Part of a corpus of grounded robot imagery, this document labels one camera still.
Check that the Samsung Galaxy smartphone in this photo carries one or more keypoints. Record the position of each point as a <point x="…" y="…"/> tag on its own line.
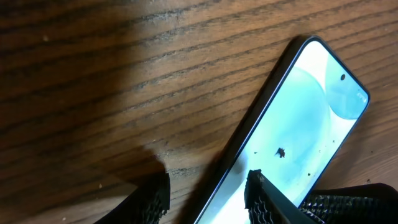
<point x="308" y="106"/>

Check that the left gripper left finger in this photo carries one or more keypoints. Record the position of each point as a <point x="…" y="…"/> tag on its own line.
<point x="146" y="205"/>

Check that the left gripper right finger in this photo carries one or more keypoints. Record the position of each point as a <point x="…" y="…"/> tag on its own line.
<point x="372" y="203"/>

